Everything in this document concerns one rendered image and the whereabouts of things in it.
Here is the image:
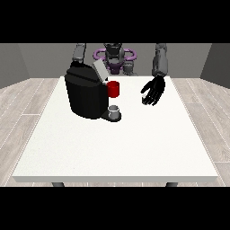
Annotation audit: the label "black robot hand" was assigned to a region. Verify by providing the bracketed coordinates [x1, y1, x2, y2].
[140, 75, 166, 107]

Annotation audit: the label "red pod holder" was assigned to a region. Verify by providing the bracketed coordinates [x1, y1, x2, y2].
[106, 80, 120, 99]

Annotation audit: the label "pale grey machine lid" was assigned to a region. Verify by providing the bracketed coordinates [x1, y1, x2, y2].
[92, 58, 111, 82]

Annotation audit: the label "black coffee machine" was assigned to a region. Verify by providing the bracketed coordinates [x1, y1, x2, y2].
[64, 63, 122, 122]

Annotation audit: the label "small grey cup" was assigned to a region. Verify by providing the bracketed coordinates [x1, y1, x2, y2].
[108, 104, 121, 119]

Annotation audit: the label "grey robot trunk, purple rings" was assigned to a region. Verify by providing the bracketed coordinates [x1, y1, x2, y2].
[93, 43, 139, 76]

